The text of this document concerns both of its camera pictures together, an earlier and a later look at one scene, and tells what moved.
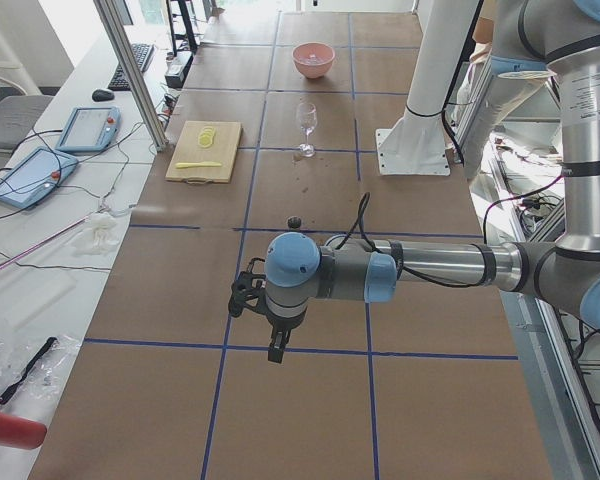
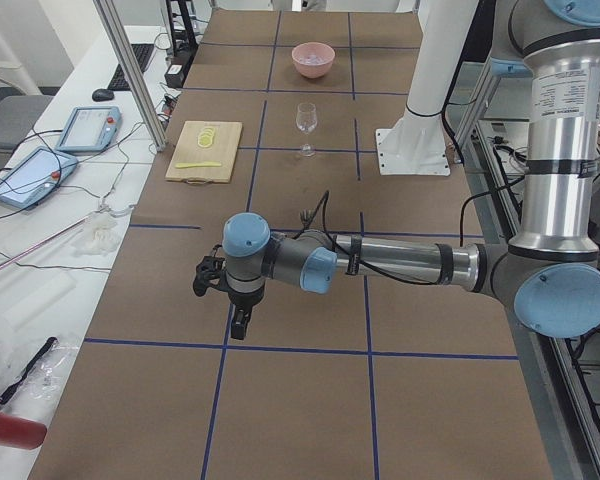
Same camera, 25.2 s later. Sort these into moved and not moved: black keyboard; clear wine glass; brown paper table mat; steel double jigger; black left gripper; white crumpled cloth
Moved: steel double jigger; black left gripper
Not moved: brown paper table mat; black keyboard; clear wine glass; white crumpled cloth
